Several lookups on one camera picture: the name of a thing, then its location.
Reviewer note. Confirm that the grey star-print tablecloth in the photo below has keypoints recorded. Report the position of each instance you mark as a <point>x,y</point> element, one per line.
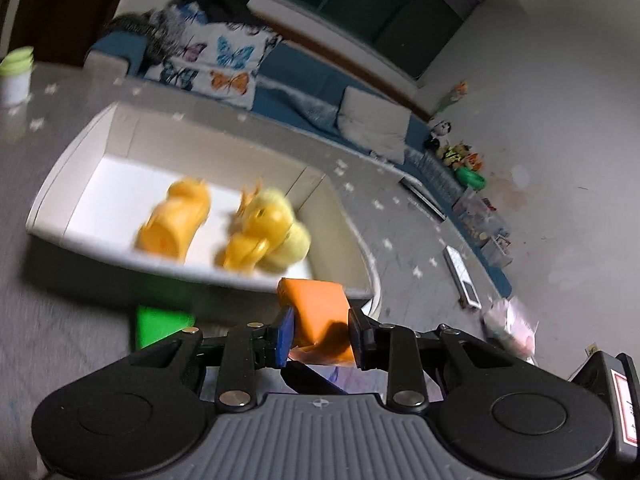
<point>50,285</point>

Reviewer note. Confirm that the clear plastic storage boxes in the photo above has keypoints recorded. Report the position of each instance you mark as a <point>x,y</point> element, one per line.
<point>482,217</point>

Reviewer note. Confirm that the colourful wall decoration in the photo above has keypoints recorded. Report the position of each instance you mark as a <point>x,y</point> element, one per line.
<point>456,94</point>

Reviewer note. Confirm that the grey pillow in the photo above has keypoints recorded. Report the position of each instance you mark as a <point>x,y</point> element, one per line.
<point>372,125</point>

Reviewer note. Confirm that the crumpled plastic bag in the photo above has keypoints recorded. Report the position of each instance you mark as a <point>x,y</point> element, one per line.
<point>510,327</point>

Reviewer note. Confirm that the yellow plush duck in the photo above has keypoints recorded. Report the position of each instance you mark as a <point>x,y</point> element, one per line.
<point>292,245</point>

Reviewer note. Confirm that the white remote control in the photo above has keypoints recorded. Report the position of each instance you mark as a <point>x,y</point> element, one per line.
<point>462,277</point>

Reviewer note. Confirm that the orange block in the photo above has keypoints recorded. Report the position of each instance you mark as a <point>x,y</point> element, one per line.
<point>317,315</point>

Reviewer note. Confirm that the green toy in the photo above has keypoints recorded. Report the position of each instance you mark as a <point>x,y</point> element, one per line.
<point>470,177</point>

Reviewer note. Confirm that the white jar with green lid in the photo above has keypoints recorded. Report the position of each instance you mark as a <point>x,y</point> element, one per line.
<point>16,77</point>

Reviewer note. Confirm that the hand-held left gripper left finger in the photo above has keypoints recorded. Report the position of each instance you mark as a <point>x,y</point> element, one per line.
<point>284,332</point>

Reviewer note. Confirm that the black clothes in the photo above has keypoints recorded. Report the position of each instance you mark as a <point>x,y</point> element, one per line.
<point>222,0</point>

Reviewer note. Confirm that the brown wooden door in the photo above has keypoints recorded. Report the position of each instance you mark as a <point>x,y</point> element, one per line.
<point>60,5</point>

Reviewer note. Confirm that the blue sofa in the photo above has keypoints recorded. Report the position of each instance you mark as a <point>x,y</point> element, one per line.
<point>300,80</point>

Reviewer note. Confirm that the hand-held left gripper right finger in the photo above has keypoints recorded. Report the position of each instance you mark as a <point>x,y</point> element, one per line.
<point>357,335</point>

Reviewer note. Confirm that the large orange rubber duck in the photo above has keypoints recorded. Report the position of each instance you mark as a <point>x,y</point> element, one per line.
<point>172,220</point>

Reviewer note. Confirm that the small yellow rubber duck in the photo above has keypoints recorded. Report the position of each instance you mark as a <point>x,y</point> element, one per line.
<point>250,245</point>

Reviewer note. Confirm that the dark green-framed window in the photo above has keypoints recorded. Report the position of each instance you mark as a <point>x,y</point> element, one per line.
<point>380,10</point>

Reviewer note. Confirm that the panda plush toy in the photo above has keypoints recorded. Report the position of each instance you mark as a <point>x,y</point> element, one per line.
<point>440,131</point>

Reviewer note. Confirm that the pile of small toys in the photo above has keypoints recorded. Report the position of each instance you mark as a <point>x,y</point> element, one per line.
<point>460,155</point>

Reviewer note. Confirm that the white cardboard box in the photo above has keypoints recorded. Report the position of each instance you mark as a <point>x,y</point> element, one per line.
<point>120,180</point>

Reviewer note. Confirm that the grey plaid clothes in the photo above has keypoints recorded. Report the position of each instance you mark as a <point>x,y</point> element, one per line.
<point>137,27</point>

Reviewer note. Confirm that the green block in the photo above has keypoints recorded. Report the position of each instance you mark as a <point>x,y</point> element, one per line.
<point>160,325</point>

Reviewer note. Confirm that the black remote control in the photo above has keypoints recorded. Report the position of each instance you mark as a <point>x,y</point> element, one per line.
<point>425,199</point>

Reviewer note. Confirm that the butterfly print pillow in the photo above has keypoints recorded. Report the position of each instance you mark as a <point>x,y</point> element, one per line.
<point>220,62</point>

